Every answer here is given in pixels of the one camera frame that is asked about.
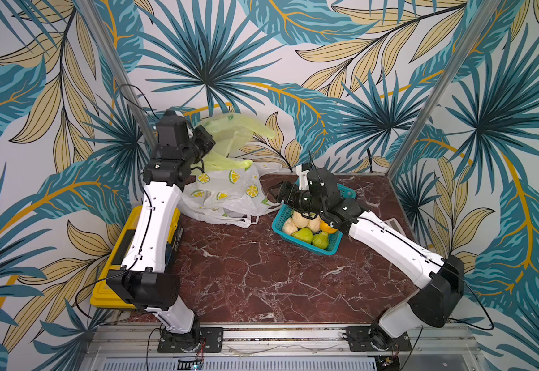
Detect right metal corner post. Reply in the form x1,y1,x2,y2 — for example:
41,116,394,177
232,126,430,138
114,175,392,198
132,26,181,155
386,0,501,179

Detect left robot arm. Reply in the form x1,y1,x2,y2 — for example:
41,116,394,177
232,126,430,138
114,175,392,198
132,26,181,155
106,109,215,352

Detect white lemon print plastic bags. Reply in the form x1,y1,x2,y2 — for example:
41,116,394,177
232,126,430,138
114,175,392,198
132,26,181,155
178,163,280,229

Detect left metal corner post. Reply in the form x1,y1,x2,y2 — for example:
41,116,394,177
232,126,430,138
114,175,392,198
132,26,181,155
75,0,157,149

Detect white calculator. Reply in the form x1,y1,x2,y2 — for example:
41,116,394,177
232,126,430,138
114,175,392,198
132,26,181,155
384,218,404,234

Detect white pear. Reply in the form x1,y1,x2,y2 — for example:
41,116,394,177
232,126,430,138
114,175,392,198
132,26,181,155
282,217,299,236
291,211,310,229

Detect metal corner post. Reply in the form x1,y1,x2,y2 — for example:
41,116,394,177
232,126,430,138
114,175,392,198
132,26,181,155
75,0,157,149
386,0,501,179

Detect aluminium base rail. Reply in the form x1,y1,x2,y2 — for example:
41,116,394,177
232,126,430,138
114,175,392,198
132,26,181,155
80,323,489,370

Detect yellow plastic toolbox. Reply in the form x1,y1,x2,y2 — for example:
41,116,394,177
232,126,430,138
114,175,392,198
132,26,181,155
90,207,184,310

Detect green avocado print plastic bag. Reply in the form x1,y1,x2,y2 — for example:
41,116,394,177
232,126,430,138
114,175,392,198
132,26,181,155
197,113,276,173

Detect teal plastic basket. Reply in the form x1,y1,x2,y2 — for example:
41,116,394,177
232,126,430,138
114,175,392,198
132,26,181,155
272,205,343,256

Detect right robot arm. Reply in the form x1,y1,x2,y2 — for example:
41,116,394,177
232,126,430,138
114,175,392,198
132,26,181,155
268,163,464,351

